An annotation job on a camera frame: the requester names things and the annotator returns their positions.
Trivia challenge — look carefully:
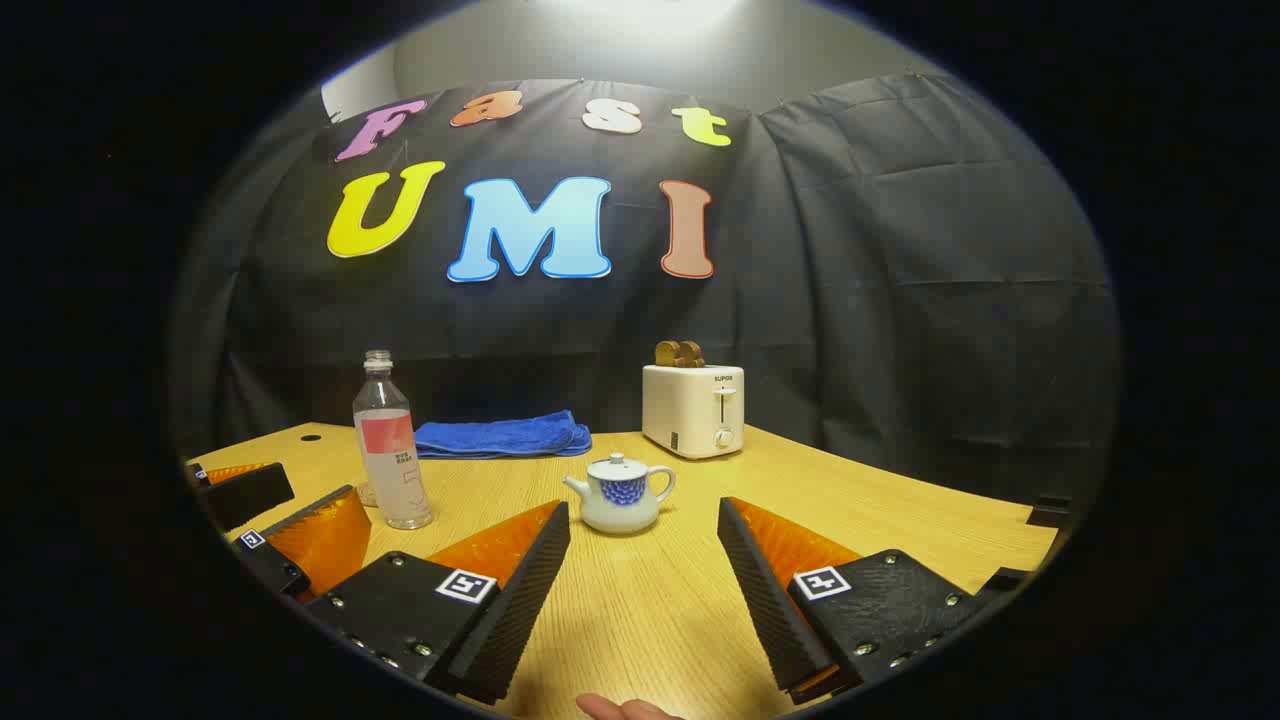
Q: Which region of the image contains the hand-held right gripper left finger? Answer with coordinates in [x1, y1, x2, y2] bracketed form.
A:
[303, 500, 572, 706]

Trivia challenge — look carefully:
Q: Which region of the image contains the ceiling light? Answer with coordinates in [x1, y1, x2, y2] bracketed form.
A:
[540, 0, 741, 31]

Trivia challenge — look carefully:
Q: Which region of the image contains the white blue-patterned teacup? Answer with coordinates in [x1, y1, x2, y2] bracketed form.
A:
[563, 462, 678, 536]

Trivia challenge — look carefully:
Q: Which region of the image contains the blue folded towel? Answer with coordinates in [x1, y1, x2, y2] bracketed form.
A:
[413, 409, 593, 460]

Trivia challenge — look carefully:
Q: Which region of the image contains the cream toaster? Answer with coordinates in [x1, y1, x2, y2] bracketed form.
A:
[642, 364, 746, 461]

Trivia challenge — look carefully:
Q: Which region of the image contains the black backdrop cloth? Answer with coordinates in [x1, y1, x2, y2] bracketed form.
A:
[170, 72, 1121, 501]

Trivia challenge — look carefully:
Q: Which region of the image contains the clear plastic water bottle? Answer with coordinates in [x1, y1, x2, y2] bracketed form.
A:
[352, 350, 434, 531]

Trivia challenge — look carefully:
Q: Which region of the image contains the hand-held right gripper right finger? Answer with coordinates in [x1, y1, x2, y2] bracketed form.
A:
[716, 496, 989, 706]

